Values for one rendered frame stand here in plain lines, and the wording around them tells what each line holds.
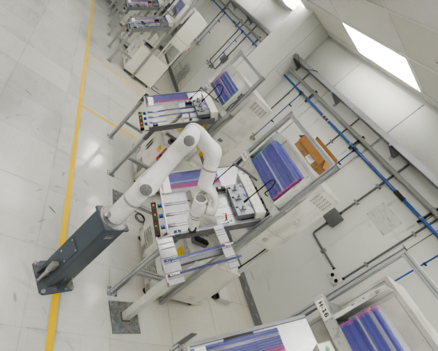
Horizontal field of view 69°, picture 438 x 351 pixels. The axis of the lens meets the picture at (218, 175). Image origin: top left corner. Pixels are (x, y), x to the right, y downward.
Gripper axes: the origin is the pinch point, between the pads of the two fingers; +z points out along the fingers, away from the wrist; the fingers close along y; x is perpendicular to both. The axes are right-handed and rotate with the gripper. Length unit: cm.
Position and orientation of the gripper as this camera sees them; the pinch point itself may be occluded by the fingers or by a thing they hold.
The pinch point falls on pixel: (191, 230)
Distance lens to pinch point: 214.6
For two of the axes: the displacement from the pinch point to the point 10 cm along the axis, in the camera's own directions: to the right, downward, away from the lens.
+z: -2.5, 7.1, 6.6
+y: 3.3, 7.0, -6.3
